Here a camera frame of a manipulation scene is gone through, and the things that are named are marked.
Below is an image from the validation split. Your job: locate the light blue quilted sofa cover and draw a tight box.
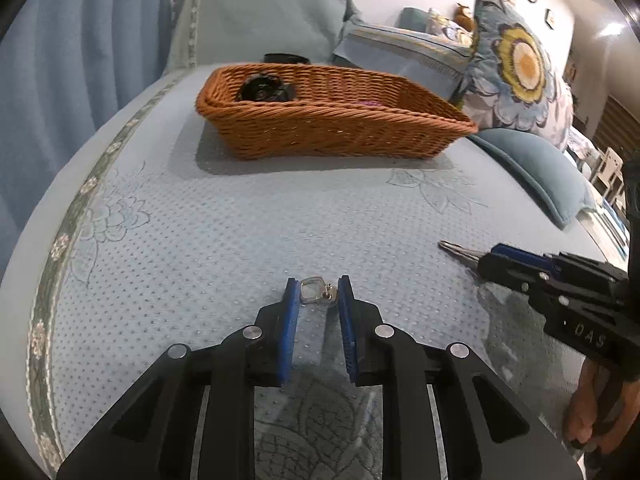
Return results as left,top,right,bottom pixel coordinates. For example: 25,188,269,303
0,62,632,480

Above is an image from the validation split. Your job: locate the teal sofa backrest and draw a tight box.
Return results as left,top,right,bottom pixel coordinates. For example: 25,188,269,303
398,7,435,29

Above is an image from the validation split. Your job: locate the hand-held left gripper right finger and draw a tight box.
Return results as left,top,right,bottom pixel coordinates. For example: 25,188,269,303
337,274,584,480

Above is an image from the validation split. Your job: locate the striped blue cushion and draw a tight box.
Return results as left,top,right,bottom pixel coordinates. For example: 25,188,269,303
332,14,474,107

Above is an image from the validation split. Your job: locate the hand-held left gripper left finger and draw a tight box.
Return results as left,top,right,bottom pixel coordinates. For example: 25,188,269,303
56,277,302,480

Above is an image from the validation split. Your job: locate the white chair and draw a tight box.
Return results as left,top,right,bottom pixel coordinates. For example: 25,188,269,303
591,144,624,197

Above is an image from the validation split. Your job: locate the black wristwatch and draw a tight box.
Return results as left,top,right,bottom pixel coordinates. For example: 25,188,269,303
237,73,297,103

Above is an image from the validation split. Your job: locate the plain blue cushion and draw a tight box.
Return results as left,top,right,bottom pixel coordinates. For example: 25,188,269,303
469,127,599,231

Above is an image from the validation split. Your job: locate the brown plush toy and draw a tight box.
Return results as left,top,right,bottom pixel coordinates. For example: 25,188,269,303
452,3,476,32

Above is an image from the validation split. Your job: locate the large floral pillow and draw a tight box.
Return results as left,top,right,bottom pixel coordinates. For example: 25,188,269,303
451,0,577,152

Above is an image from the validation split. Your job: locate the person's right hand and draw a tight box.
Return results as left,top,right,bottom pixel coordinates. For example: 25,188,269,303
562,359,640,457

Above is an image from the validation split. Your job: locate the black strap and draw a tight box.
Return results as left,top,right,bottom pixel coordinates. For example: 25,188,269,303
263,52,314,66

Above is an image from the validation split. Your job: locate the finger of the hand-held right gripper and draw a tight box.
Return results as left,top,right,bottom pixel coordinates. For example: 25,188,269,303
476,243,553,295
546,252,630,286

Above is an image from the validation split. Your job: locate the brown wicker basket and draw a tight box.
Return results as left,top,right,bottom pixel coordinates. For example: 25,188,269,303
195,63,480,161

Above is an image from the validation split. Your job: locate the silver hair clip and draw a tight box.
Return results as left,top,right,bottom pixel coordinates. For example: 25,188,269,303
438,240,482,267

